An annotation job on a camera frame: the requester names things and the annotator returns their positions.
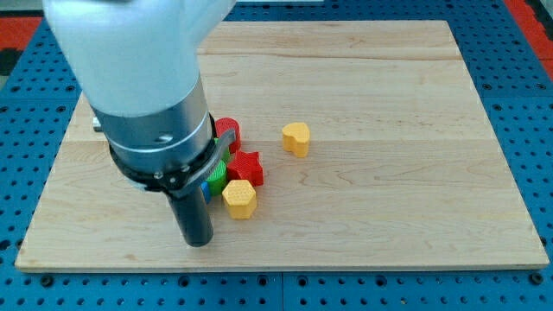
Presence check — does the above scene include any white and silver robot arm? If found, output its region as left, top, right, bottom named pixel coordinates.
left=43, top=0, right=234, bottom=190

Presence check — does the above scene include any yellow hexagon block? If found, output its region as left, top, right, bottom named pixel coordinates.
left=222, top=180, right=257, bottom=219

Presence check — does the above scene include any blue cube block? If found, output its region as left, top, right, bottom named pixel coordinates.
left=200, top=181, right=212, bottom=204

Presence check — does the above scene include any yellow heart block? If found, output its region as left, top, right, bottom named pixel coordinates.
left=282, top=122, right=310, bottom=158

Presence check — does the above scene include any red star block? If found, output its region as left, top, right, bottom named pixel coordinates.
left=226, top=150, right=264, bottom=187

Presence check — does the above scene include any red cylinder block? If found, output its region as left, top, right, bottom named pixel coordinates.
left=215, top=117, right=241, bottom=154

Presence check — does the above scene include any green round block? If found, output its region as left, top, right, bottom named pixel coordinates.
left=207, top=148, right=230, bottom=197

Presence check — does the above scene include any light wooden board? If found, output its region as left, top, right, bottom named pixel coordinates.
left=16, top=21, right=550, bottom=273

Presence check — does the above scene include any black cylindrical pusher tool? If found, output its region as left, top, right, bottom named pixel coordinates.
left=167, top=187, right=213, bottom=247

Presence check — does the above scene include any grey cable strap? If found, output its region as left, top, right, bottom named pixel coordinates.
left=177, top=128, right=237, bottom=198

